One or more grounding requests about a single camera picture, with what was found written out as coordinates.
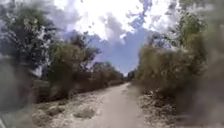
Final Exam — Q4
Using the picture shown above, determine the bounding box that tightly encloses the row of green bushes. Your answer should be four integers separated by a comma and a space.
128, 0, 224, 124
0, 0, 128, 111

